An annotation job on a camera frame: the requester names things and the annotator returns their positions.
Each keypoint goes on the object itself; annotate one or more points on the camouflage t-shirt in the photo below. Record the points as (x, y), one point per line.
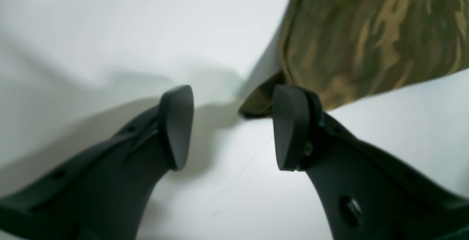
(346, 50)

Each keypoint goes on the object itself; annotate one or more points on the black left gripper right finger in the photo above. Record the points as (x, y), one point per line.
(366, 193)

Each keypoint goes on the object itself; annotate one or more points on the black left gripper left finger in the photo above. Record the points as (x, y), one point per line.
(101, 193)

